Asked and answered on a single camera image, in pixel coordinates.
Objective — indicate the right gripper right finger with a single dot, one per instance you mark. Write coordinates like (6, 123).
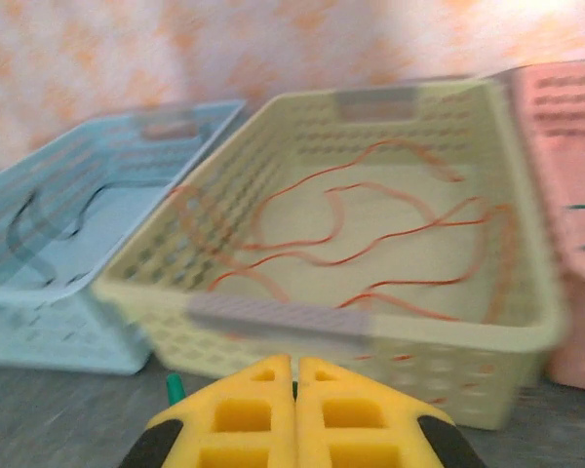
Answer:
(356, 419)

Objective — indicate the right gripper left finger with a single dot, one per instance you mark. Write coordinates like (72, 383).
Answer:
(239, 419)

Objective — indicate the pale green plastic basket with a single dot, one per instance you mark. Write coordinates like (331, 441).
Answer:
(468, 370)

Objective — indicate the light blue plastic basket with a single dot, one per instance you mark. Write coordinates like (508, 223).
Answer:
(102, 322)

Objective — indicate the pink plastic basket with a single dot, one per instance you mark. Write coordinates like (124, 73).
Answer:
(575, 312)

